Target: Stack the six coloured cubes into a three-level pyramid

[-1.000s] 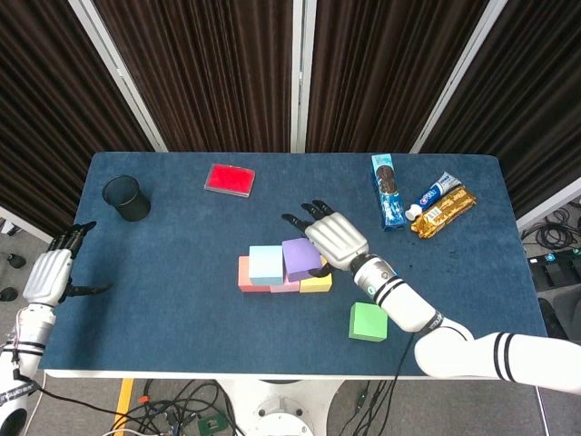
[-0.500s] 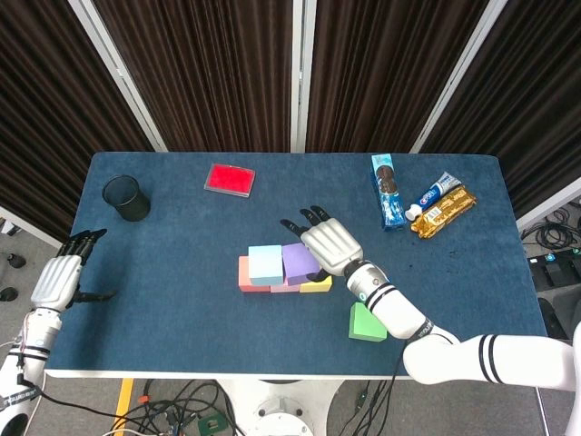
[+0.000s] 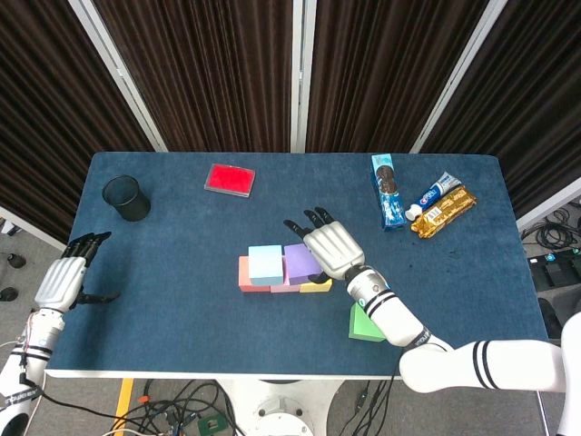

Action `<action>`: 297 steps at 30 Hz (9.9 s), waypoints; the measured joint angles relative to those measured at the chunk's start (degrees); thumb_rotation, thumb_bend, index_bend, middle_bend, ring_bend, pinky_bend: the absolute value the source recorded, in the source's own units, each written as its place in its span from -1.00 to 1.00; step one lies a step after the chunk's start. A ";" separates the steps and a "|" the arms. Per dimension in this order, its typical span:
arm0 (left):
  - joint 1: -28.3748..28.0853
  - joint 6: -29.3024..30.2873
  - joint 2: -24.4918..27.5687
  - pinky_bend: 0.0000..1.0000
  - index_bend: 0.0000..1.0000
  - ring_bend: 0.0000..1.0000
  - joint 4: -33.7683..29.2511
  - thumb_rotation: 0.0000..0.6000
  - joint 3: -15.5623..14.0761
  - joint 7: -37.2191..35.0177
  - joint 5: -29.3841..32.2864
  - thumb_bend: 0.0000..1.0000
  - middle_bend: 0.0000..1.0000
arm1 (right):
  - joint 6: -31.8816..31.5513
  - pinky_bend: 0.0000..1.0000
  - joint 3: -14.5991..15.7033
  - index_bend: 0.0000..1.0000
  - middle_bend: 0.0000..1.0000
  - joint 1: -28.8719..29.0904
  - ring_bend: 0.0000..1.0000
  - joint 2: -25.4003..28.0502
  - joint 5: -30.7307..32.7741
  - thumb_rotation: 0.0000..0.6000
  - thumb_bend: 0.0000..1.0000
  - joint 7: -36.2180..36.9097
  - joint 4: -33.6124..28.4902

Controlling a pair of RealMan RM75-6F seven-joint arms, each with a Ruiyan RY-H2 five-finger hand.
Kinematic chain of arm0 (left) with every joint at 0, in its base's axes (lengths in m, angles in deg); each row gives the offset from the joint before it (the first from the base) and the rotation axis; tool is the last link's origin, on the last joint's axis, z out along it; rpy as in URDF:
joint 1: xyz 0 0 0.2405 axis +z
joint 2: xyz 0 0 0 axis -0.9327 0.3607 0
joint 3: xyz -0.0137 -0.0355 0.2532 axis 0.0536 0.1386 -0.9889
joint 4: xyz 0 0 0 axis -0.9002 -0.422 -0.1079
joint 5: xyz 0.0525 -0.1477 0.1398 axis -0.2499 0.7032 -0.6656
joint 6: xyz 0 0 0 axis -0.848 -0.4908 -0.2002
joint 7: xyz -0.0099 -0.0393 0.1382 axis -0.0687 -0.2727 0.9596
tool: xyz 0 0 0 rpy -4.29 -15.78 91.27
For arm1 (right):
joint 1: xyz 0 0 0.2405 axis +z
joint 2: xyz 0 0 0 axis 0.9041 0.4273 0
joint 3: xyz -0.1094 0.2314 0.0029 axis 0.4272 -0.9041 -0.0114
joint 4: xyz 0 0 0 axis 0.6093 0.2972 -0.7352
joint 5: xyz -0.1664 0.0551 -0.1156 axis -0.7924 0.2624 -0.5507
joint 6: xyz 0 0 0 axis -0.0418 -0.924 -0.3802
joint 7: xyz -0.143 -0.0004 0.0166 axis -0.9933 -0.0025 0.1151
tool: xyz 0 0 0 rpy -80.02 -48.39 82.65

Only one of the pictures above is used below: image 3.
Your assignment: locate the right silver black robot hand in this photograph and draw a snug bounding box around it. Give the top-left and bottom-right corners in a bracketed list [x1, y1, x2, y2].
[282, 206, 367, 281]

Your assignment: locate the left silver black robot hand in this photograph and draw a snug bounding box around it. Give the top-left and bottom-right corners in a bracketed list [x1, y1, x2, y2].
[34, 231, 122, 312]

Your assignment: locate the purple cube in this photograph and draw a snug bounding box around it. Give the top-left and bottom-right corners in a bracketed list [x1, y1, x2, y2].
[282, 243, 324, 286]

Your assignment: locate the yellow cube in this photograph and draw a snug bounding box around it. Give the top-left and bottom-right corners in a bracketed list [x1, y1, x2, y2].
[299, 277, 334, 293]

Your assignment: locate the light blue cube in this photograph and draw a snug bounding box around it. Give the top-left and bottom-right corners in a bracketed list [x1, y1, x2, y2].
[248, 244, 285, 287]

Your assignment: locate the green cube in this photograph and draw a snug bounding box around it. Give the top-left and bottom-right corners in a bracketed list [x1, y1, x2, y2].
[348, 302, 388, 342]

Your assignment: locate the red-orange cube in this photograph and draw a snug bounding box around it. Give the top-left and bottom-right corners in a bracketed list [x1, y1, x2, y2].
[238, 255, 272, 293]

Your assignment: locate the blue cookie box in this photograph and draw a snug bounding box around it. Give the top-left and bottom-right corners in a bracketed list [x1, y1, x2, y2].
[370, 153, 407, 232]

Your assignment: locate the black mesh pen cup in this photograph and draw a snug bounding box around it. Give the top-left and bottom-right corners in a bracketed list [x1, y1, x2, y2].
[101, 174, 152, 223]

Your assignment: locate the white blue toothpaste tube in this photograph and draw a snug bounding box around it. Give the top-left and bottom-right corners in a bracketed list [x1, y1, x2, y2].
[405, 171, 463, 222]

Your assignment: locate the gold foil snack pack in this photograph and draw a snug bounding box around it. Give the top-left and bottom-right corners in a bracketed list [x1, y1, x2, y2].
[410, 184, 478, 239]

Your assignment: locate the red ink pad case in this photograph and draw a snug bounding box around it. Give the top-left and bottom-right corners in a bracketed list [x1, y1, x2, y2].
[203, 163, 257, 198]

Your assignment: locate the blue table cloth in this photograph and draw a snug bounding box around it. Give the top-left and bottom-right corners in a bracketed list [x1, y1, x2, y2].
[44, 151, 558, 377]

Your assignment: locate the yellow floor tape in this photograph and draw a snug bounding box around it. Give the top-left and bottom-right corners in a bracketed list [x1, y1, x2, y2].
[113, 379, 136, 426]

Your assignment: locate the green circuit board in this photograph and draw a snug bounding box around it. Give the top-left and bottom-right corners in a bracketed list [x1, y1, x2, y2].
[198, 413, 227, 435]

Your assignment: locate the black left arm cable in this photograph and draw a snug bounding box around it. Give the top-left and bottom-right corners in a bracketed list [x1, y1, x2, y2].
[20, 358, 151, 412]

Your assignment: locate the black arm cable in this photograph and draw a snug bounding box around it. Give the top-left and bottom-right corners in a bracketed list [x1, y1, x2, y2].
[358, 374, 400, 436]
[20, 358, 151, 412]

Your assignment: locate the black cable with inline plug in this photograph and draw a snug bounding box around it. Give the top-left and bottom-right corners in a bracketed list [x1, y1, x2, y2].
[353, 380, 394, 436]

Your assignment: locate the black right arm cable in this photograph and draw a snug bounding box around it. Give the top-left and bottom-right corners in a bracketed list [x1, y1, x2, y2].
[358, 374, 400, 436]

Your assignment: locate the white table frame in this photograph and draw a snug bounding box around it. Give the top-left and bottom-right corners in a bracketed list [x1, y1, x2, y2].
[44, 368, 546, 382]

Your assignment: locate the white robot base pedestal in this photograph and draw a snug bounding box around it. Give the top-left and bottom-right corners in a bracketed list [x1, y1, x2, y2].
[216, 378, 342, 436]

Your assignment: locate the brown partition panel white frame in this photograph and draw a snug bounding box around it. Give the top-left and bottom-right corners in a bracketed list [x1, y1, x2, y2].
[81, 0, 303, 154]
[410, 0, 581, 231]
[0, 0, 169, 253]
[301, 0, 507, 154]

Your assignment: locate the black floor cable bundle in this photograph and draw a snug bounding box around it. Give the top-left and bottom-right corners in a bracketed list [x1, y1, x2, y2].
[113, 380, 241, 436]

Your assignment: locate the black cable pile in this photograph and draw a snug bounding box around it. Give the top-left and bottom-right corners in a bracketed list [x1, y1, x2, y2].
[521, 206, 581, 255]

